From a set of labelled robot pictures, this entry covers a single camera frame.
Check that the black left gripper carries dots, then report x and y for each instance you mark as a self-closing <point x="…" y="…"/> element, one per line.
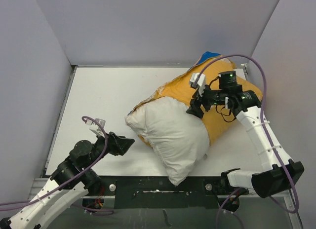
<point x="118" y="144"/>

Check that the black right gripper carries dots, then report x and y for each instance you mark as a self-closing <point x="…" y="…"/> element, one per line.
<point x="195" y="108"/>

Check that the white pillow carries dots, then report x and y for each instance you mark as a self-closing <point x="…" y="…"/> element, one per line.
<point x="180" y="140"/>

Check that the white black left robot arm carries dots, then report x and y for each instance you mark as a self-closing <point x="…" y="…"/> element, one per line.
<point x="72" y="180"/>

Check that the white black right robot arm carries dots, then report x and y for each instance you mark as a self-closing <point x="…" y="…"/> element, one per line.
<point x="280" y="172"/>

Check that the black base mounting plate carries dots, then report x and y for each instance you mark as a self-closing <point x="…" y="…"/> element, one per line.
<point x="160" y="192"/>

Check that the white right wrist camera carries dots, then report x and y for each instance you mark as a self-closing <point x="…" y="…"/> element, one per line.
<point x="197" y="81"/>

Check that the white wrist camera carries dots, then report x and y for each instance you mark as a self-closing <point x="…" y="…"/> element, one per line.
<point x="96" y="126"/>
<point x="197" y="81"/>

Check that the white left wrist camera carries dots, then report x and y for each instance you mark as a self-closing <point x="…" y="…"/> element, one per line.
<point x="96" y="126"/>

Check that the aluminium frame rail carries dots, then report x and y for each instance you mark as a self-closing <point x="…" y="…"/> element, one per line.
<point x="172" y="189"/>

